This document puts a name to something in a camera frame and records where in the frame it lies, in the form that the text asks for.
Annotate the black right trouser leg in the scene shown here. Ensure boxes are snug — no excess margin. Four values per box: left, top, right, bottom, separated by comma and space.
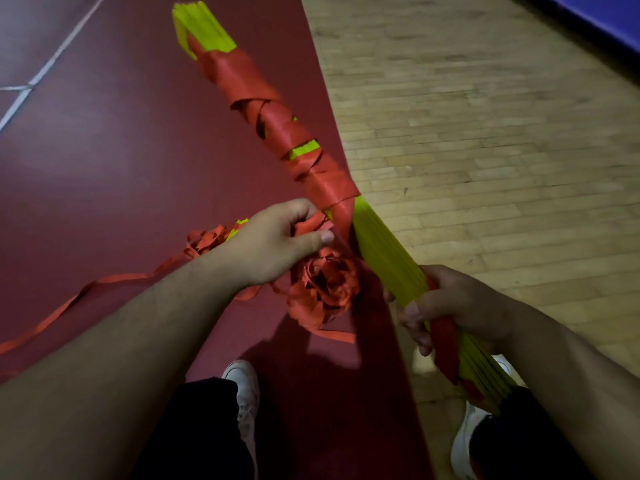
469, 387, 596, 480

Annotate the person's right forearm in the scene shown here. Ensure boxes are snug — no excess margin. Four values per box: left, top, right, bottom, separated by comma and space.
499, 300, 640, 480

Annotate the black trouser leg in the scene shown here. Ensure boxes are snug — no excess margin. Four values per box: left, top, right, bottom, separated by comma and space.
129, 377, 256, 480
469, 387, 596, 480

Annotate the white shoe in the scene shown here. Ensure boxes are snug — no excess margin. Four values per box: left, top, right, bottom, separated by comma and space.
449, 354, 526, 480
221, 359, 261, 480

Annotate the white left shoe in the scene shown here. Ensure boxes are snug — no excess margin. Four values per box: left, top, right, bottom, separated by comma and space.
221, 359, 261, 480

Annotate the person's right hand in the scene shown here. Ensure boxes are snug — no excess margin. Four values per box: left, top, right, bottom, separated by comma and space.
383, 264, 519, 358

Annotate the white right shoe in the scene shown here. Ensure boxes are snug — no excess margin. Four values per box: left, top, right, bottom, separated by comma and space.
449, 354, 526, 480

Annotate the black left trouser leg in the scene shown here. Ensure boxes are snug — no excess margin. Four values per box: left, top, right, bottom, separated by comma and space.
129, 377, 256, 480

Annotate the person's left forearm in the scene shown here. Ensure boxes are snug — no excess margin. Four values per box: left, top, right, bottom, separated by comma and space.
0, 253, 242, 480

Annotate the person's left hand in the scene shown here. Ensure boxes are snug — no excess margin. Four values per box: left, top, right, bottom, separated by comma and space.
209, 198, 335, 291

